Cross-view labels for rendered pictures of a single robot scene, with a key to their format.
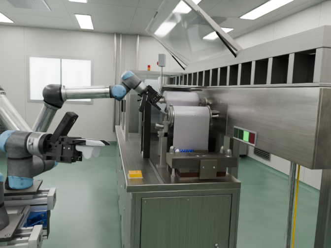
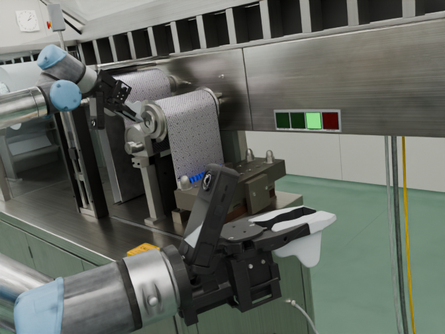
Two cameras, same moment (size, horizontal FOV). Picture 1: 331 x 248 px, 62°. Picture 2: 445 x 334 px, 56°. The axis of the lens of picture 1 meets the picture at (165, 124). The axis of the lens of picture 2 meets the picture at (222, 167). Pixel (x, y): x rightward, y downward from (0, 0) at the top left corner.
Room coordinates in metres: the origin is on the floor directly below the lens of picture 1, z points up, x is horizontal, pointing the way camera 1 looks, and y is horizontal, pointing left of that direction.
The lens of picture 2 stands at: (0.50, 0.55, 1.45)
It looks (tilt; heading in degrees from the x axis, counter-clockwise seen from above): 16 degrees down; 327
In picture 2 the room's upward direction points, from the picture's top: 9 degrees counter-clockwise
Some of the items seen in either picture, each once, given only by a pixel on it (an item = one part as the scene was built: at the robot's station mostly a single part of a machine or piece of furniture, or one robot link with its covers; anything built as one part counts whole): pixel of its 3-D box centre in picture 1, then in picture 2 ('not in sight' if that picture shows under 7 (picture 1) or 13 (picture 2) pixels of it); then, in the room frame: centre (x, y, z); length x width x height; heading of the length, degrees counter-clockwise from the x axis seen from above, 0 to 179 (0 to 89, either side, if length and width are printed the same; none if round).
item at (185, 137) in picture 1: (190, 139); (198, 152); (1.75, -0.17, 1.11); 0.23 x 0.01 x 0.18; 102
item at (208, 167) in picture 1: (208, 169); (258, 193); (1.56, -0.26, 0.96); 0.10 x 0.03 x 0.11; 102
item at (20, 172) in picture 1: (24, 170); not in sight; (0.92, 0.48, 1.12); 0.11 x 0.08 x 0.11; 169
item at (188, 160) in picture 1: (200, 159); (233, 182); (1.64, -0.22, 1.00); 0.40 x 0.16 x 0.06; 102
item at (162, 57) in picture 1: (161, 60); (53, 18); (2.33, 0.06, 1.66); 0.07 x 0.07 x 0.10; 79
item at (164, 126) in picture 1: (161, 144); (146, 179); (1.81, 0.02, 1.05); 0.06 x 0.05 x 0.31; 102
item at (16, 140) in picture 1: (19, 142); (79, 314); (0.91, 0.49, 1.21); 0.11 x 0.08 x 0.09; 79
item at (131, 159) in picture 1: (151, 143); (59, 187); (2.71, 0.13, 0.88); 2.52 x 0.66 x 0.04; 12
